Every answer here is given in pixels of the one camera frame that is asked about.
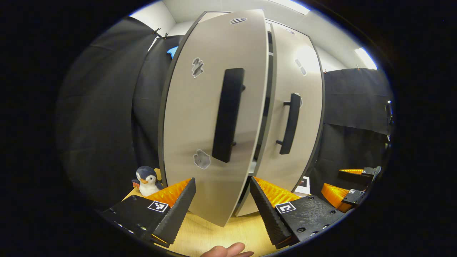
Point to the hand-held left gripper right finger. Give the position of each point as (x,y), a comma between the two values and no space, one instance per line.
(267,214)

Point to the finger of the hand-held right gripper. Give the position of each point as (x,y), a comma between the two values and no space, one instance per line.
(334,194)
(351,175)

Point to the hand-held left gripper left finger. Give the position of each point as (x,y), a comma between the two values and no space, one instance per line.
(178,214)

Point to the white shoe cabinet door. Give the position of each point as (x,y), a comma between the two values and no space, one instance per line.
(312,107)
(192,117)

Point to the white shoe cabinet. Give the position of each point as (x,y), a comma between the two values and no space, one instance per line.
(270,43)

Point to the small white card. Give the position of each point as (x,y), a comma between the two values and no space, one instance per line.
(303,185)

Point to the penguin plush toy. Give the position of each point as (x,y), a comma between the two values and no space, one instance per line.
(148,184)

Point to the black backdrop cloth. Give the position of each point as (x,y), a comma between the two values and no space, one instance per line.
(353,103)
(103,107)

